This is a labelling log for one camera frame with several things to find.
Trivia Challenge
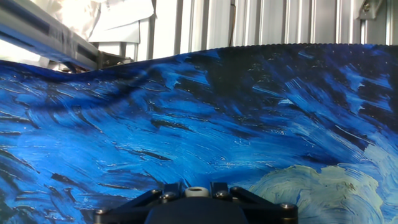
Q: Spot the white paper sheet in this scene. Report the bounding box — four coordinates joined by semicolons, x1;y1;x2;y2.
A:
88;0;156;44

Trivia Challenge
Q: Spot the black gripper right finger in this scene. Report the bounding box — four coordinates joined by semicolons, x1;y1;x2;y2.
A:
210;182;299;224

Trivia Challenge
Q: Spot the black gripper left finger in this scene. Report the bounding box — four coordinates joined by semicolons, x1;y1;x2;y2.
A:
94;182;183;224

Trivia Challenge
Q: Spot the crumpled clear plastic bag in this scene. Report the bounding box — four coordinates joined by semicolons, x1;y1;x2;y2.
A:
30;0;103;41

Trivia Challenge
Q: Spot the wheatfield painting print cloth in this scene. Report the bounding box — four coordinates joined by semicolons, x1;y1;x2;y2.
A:
0;43;398;224

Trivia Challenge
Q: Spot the aluminium frame bar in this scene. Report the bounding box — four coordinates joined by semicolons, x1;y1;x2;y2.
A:
0;0;103;72

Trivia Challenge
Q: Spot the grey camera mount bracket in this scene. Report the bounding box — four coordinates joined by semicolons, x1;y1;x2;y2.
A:
356;0;384;20

